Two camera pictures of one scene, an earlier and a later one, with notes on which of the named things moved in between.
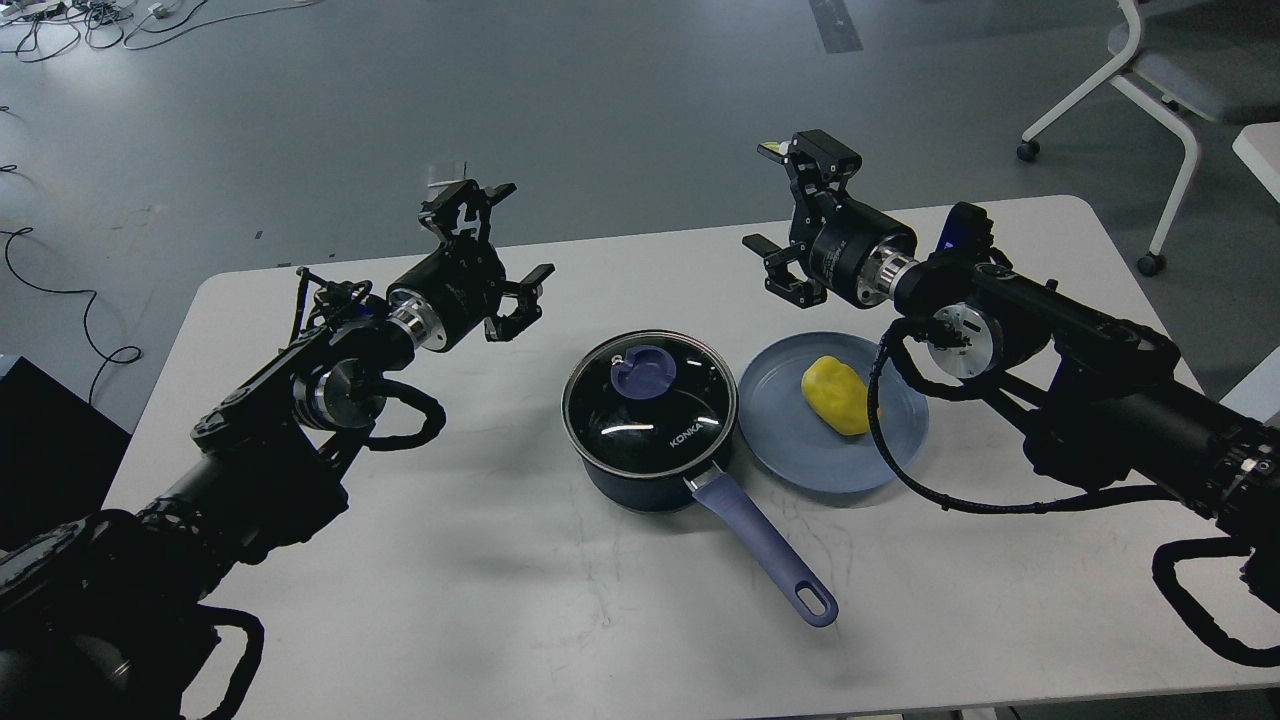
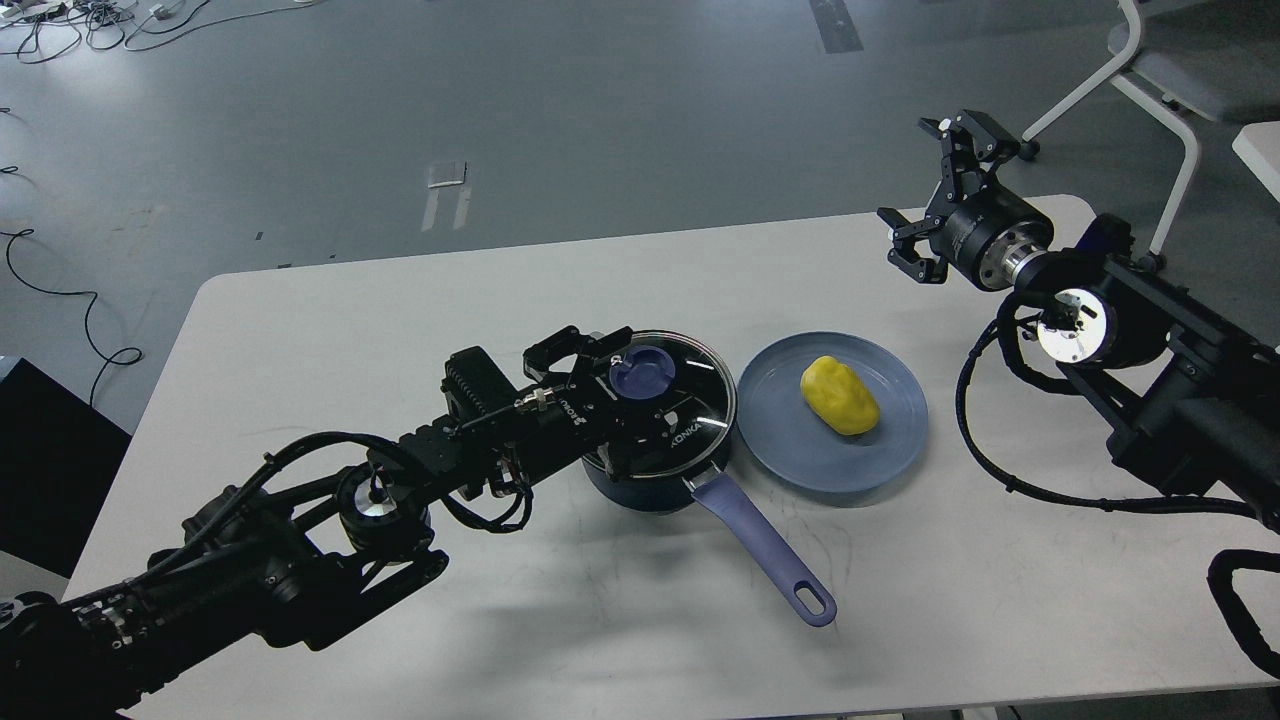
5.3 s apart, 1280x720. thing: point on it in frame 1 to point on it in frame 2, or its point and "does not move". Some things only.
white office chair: x=1215 y=59 does not move
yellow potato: x=836 y=390 does not move
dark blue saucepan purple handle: x=807 y=592 does not move
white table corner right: x=1257 y=147 does not move
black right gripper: x=854 y=252 to x=979 y=228
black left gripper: x=441 y=302 to x=583 y=412
